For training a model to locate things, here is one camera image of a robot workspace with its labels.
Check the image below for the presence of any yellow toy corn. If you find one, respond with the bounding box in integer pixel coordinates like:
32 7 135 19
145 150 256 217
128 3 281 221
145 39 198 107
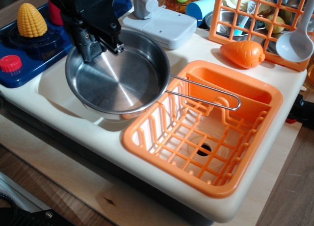
17 3 48 38

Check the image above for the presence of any orange plastic drying rack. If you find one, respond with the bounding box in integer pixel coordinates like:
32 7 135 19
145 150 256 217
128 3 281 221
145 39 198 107
122 61 283 198

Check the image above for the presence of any red toy pepper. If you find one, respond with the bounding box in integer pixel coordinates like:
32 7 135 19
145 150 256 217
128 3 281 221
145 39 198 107
48 0 63 26

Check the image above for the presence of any navy blue toy stove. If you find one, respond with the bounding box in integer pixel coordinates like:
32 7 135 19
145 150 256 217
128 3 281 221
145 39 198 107
0 0 132 88

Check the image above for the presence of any stainless steel pan wire handle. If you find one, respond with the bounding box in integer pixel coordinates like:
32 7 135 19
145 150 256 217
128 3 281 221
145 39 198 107
65 27 241 121

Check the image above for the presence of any grey toy faucet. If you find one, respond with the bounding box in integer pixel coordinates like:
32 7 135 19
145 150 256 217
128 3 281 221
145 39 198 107
122 0 197 50

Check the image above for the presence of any black braided cable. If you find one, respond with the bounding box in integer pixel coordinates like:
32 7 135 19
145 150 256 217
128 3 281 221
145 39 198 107
0 192 20 226

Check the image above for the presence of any black clamp right edge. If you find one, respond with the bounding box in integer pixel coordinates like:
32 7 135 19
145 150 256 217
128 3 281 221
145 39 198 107
286 94 314 129

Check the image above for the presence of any cream toy sink unit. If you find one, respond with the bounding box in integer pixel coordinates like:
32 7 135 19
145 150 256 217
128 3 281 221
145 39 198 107
0 5 308 224

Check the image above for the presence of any orange toy carrot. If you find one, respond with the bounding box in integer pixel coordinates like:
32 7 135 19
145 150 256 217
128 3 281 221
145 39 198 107
220 41 265 69

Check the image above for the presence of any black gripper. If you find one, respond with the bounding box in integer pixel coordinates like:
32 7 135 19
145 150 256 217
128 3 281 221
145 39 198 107
52 0 124 62

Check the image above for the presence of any red stove knob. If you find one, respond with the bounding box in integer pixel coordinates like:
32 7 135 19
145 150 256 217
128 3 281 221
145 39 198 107
0 55 23 73

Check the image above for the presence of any light blue plastic cup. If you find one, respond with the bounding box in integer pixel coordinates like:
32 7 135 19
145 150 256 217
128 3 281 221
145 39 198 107
185 0 215 21

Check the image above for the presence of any grey plastic ladle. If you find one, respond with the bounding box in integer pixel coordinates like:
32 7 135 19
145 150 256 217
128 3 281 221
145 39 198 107
276 0 314 62

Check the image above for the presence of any transparent orange bowl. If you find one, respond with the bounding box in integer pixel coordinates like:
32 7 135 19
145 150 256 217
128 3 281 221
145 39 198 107
157 0 206 15

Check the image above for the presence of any orange lattice basket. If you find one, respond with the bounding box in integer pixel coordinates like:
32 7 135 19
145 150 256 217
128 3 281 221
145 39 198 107
213 0 309 72

